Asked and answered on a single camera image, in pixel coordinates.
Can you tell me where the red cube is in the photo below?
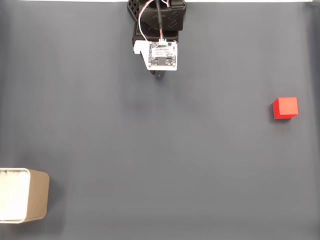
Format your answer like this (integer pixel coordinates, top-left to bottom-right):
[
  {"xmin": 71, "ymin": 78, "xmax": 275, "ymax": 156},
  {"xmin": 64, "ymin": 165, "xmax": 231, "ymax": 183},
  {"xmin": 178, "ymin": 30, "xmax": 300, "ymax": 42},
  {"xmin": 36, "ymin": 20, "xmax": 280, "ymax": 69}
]
[{"xmin": 272, "ymin": 96, "xmax": 299, "ymax": 120}]

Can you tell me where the beige box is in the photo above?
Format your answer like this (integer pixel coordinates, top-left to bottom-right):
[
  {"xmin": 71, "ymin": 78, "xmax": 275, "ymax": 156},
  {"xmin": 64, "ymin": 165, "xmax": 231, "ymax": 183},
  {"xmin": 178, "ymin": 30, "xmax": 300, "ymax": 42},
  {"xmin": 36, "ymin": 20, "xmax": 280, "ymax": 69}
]
[{"xmin": 0, "ymin": 167, "xmax": 50, "ymax": 224}]

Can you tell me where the black camera cable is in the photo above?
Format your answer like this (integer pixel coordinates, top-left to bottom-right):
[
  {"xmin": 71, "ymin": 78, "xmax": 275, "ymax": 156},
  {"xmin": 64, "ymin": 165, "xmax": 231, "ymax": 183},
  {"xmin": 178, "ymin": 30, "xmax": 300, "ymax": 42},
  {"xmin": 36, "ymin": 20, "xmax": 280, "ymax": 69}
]
[{"xmin": 155, "ymin": 0, "xmax": 167, "ymax": 43}]

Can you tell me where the red white servo cable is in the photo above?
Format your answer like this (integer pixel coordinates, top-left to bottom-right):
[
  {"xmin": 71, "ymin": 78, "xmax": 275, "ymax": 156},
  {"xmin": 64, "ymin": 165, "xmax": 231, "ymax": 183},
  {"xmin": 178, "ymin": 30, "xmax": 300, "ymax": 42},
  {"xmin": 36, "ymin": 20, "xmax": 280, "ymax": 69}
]
[{"xmin": 137, "ymin": 0, "xmax": 174, "ymax": 42}]

